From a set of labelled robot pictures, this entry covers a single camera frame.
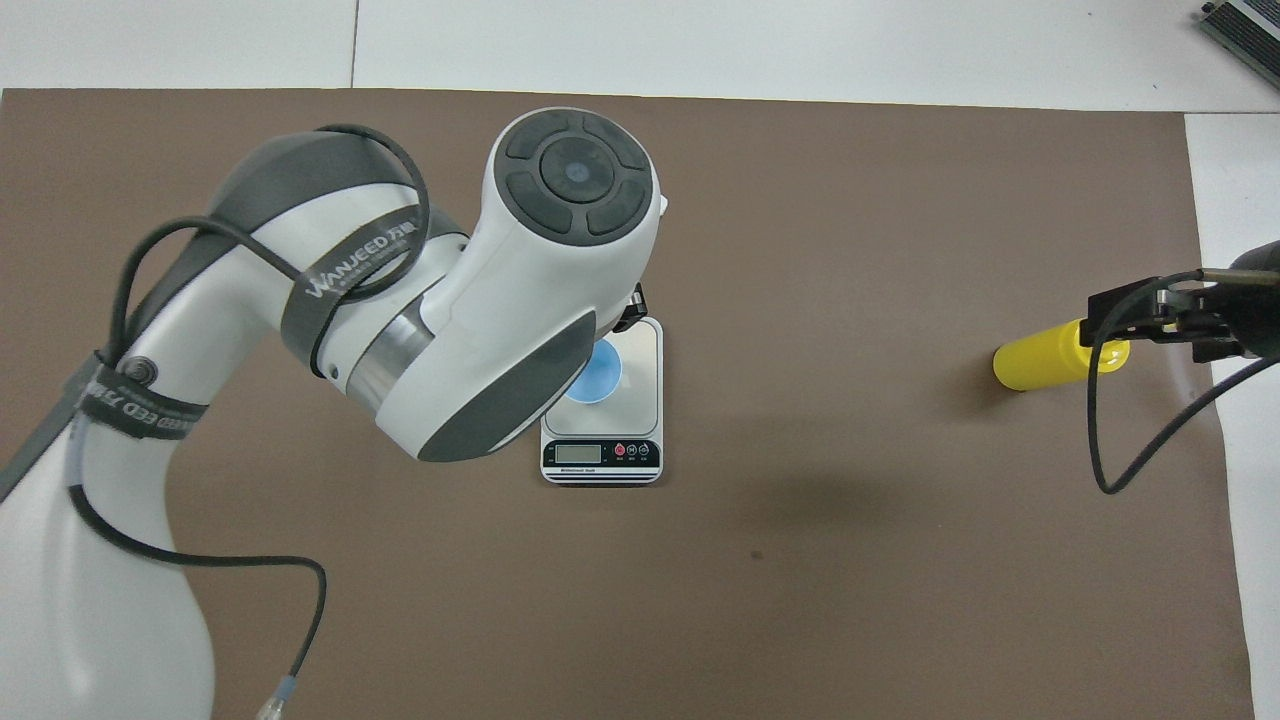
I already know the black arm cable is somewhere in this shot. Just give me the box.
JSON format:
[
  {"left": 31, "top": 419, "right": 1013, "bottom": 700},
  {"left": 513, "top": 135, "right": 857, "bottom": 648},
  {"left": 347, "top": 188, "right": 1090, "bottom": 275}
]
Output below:
[
  {"left": 65, "top": 122, "right": 433, "bottom": 720},
  {"left": 1088, "top": 266, "right": 1280, "bottom": 496}
]

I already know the yellow squeeze bottle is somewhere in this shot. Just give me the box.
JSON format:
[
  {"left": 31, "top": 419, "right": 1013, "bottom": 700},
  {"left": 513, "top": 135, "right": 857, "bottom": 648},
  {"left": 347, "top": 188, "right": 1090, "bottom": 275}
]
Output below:
[{"left": 993, "top": 318, "right": 1131, "bottom": 393}]

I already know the silver digital kitchen scale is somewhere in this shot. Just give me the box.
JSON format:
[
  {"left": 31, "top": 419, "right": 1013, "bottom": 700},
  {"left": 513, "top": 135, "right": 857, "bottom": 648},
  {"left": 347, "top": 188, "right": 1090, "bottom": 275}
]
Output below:
[{"left": 540, "top": 317, "right": 664, "bottom": 486}]

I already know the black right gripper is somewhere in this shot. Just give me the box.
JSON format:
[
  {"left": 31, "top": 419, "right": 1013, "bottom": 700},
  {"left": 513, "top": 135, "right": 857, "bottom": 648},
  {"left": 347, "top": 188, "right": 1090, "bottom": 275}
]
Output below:
[{"left": 1088, "top": 240, "right": 1280, "bottom": 364}]

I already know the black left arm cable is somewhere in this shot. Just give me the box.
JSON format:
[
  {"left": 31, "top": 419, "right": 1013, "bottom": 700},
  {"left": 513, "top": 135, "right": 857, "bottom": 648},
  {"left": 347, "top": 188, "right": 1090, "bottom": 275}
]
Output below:
[{"left": 65, "top": 122, "right": 433, "bottom": 720}]

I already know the grey ribbed metal device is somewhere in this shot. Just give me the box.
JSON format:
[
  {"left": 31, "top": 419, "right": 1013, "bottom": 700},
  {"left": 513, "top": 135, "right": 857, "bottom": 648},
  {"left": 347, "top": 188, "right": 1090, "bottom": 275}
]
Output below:
[{"left": 1200, "top": 0, "right": 1280, "bottom": 91}]

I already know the brown paper table mat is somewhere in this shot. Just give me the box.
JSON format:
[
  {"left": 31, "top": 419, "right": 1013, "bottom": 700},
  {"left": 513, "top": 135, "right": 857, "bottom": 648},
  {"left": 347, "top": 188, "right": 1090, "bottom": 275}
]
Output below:
[{"left": 0, "top": 88, "right": 1256, "bottom": 720}]

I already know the black velcro cable strap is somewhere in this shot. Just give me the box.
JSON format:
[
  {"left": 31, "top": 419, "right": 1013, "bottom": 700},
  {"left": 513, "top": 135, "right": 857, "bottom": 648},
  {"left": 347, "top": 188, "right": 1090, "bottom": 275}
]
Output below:
[
  {"left": 72, "top": 352, "right": 209, "bottom": 443},
  {"left": 278, "top": 198, "right": 433, "bottom": 353}
]

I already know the light blue plastic cup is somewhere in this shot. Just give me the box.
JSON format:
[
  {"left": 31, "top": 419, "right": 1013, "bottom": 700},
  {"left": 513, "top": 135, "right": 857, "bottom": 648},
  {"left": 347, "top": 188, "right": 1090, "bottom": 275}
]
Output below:
[{"left": 563, "top": 338, "right": 623, "bottom": 405}]

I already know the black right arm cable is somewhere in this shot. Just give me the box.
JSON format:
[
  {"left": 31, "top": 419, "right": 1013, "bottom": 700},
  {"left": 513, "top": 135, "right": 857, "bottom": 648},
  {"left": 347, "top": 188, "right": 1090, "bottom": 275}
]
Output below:
[{"left": 1088, "top": 266, "right": 1280, "bottom": 496}]

